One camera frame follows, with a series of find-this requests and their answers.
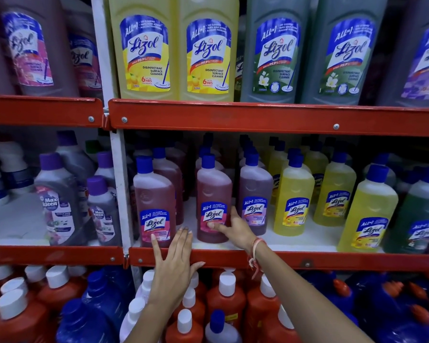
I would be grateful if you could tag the person's right hand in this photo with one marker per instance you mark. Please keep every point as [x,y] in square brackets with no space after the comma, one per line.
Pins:
[241,233]

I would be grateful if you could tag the person's left hand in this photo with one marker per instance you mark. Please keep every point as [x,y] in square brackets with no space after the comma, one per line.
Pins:
[171,278]

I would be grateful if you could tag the person's right thumb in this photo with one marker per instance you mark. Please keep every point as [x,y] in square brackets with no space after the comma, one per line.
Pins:
[218,227]

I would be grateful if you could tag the person's left little finger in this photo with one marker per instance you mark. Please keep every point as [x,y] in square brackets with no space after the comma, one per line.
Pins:
[156,250]

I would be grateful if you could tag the person's left thumb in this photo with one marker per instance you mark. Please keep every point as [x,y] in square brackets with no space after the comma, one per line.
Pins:
[197,268]

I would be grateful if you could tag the pink cleaner bottle blue cap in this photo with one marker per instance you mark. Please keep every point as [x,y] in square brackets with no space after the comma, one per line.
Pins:
[214,189]

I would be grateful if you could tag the person's left forearm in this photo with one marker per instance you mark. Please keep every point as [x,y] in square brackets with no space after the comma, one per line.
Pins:
[153,325]

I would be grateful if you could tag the person's right forearm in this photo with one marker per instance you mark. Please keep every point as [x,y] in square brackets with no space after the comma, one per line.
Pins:
[307,303]

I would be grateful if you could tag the pale bottle white cap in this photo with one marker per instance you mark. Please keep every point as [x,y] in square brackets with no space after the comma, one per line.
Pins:
[146,282]
[132,317]

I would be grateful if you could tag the rows of pink cleaner bottles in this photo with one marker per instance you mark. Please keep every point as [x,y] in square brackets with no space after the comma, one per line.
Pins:
[153,196]

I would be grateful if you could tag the row of lavender cleaner bottles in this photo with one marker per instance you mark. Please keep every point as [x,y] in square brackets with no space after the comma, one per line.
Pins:
[255,185]

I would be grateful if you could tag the grey bottle purple cap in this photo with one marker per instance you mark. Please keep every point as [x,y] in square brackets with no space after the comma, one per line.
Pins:
[57,210]
[103,217]
[105,167]
[75,160]

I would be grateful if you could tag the pale bottle blue cap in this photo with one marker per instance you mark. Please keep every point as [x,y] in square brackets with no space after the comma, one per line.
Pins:
[220,328]

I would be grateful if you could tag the group of yellow cleaner bottles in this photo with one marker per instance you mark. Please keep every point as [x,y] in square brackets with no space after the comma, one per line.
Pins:
[294,189]

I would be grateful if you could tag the red metal shelf beam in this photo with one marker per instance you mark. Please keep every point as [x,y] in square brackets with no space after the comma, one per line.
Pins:
[271,116]
[50,255]
[39,110]
[343,260]

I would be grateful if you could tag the large yellow cleaner bottle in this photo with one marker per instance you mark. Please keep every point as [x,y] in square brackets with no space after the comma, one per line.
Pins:
[143,82]
[207,85]

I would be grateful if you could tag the large green cleaner bottle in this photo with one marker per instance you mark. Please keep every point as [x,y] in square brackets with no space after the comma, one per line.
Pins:
[343,96]
[275,92]

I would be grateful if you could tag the group of orange white-capped bottles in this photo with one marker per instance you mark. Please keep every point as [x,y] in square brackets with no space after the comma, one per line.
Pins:
[18,321]

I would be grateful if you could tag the large dark green bottle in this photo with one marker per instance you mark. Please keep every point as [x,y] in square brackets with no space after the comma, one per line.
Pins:
[239,67]

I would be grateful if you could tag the large pink cleaner bottle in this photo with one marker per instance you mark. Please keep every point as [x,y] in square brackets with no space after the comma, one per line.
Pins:
[39,46]
[85,67]

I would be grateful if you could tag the group of green cleaner bottles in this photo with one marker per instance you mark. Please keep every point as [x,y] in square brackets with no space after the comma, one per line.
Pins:
[414,210]

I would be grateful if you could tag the group of blue orange-capped bottles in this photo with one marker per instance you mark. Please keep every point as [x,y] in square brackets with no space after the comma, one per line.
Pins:
[396,328]

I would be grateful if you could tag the large purple cleaner bottle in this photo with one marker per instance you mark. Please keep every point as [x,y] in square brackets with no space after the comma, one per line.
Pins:
[414,89]

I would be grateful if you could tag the white shelf upright post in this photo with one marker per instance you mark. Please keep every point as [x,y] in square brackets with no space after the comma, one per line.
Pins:
[105,67]

